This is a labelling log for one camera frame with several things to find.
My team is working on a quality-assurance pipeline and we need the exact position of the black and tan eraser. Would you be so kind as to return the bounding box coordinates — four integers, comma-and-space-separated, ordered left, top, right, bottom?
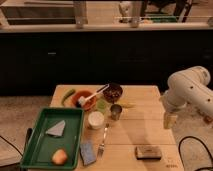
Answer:
135, 146, 162, 160

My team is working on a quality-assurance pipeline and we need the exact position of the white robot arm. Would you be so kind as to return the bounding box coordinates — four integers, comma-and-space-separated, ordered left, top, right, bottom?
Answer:
160, 66, 213, 129

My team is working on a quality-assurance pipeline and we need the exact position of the small metal cup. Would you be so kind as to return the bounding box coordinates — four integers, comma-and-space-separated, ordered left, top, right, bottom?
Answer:
110, 104, 122, 121

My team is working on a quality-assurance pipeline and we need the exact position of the light green cup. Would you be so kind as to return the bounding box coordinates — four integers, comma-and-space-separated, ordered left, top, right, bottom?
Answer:
96, 99, 109, 113

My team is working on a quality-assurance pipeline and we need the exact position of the yellow corn cob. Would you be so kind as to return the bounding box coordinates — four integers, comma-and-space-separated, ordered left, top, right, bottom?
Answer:
118, 102, 135, 108

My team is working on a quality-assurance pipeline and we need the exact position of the dark brown bowl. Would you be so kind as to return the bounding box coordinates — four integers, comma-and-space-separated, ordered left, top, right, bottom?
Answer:
103, 83, 123, 103

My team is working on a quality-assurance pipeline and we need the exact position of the silver fork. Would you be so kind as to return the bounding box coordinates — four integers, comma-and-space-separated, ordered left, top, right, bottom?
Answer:
97, 123, 109, 157

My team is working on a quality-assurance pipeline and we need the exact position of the white round container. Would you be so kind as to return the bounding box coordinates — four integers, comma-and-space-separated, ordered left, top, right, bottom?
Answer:
88, 111, 104, 129

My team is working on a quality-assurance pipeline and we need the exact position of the orange plate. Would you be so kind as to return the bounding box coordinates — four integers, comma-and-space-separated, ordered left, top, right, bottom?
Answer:
71, 90, 97, 111

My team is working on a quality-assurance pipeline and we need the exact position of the blue sponge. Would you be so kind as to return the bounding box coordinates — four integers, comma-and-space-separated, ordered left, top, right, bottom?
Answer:
80, 141, 96, 166

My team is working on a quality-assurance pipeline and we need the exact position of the white dish brush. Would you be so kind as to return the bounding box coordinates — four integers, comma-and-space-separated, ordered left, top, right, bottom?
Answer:
76, 84, 109, 107

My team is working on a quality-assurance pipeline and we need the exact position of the green pepper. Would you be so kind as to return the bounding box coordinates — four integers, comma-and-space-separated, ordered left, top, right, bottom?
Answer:
61, 89, 75, 107

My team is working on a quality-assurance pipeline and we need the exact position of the grey triangular cloth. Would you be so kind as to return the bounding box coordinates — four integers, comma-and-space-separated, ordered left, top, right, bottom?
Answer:
46, 120, 66, 137

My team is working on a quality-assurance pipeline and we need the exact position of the orange fruit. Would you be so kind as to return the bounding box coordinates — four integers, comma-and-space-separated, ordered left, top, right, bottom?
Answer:
52, 149, 68, 165

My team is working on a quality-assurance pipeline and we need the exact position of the green plastic tray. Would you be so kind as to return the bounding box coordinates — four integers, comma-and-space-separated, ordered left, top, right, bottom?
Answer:
20, 107, 84, 171

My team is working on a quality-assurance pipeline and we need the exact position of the black cable right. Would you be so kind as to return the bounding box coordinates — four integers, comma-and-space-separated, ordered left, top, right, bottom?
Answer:
178, 135, 213, 171

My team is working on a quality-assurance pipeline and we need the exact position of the black cable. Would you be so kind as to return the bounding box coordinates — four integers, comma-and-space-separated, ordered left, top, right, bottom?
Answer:
178, 135, 213, 171
0, 135, 24, 169

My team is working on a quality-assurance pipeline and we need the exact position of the black cable left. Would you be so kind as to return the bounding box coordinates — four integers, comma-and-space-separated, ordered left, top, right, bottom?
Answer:
0, 135, 24, 169

